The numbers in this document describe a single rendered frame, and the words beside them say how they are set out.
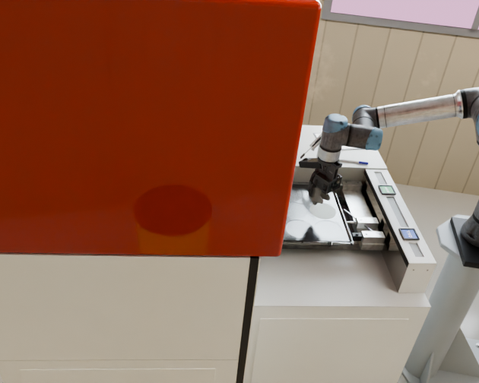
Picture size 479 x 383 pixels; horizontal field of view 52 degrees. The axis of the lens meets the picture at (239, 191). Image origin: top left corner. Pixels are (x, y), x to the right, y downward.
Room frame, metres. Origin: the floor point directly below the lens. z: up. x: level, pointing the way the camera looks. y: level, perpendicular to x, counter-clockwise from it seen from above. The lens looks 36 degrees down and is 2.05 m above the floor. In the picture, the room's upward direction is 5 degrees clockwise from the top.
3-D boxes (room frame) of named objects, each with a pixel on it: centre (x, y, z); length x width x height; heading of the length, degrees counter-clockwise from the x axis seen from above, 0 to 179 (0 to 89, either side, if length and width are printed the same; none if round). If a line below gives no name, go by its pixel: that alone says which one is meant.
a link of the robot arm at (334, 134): (1.46, -0.30, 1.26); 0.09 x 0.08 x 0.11; 82
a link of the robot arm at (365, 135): (1.46, -0.40, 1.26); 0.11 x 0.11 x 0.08; 82
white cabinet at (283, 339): (1.58, -0.31, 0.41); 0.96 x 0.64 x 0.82; 6
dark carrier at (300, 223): (1.49, -0.22, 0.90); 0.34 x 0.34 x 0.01; 6
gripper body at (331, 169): (1.45, -0.30, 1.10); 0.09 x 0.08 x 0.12; 42
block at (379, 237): (1.38, -0.49, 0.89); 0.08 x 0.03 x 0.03; 96
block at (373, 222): (1.46, -0.49, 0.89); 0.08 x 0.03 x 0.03; 96
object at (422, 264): (1.46, -0.58, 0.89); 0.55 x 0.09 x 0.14; 6
